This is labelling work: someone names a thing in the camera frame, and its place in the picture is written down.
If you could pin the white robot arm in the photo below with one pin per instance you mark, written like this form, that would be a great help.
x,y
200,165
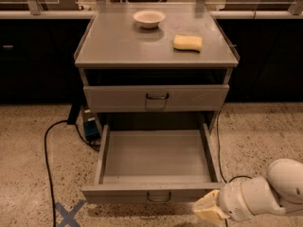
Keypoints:
x,y
279,194

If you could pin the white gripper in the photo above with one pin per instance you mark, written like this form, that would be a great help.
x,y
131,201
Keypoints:
x,y
230,198

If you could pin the grey metal drawer cabinet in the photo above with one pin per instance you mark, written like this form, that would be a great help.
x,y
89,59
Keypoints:
x,y
117,51

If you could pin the grey drawer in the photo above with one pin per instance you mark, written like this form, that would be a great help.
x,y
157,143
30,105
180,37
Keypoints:
x,y
154,167
156,98

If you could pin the white ceramic bowl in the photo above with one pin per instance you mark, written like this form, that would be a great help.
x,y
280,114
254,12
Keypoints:
x,y
149,18

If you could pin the blue power box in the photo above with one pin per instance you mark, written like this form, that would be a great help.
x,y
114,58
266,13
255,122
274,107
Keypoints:
x,y
90,127

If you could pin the yellow sponge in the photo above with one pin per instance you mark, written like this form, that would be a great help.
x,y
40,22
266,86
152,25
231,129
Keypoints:
x,y
192,43

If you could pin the grey top drawer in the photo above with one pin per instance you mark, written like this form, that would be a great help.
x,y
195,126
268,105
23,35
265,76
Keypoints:
x,y
156,98

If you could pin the blue tape cross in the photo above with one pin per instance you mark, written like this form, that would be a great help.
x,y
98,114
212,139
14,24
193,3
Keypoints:
x,y
68,217

